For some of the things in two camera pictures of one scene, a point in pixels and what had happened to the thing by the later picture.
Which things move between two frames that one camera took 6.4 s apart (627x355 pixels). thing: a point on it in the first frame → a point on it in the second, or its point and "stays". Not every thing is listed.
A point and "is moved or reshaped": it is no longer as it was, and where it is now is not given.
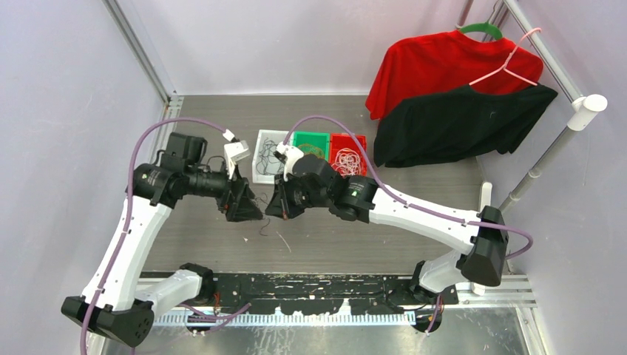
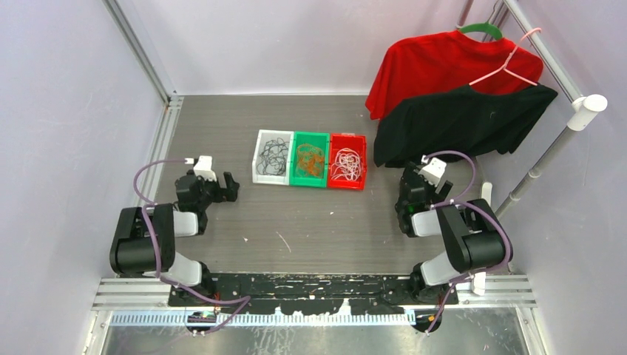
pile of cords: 266,218 is moved or reshaped
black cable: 268,163 stays
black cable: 268,163 stays
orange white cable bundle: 347,162 stays
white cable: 347,163 stays
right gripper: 280,205 → 435,197
